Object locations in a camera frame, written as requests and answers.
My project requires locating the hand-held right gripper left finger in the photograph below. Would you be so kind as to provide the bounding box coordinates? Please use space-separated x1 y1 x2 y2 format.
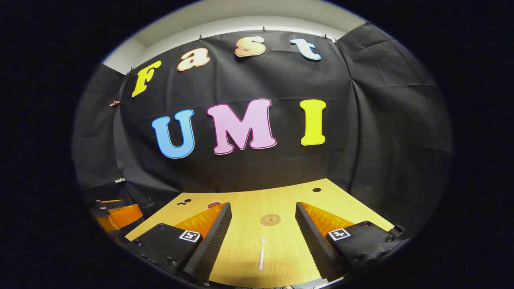
124 202 233 284

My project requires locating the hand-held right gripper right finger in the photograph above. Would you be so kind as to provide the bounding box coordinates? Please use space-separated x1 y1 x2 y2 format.
295 201 402 282

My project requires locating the wooden desktop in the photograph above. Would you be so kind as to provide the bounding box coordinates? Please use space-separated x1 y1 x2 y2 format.
125 178 396 289

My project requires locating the black backdrop cloth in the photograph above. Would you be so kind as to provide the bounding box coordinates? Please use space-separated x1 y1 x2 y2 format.
72 22 453 241

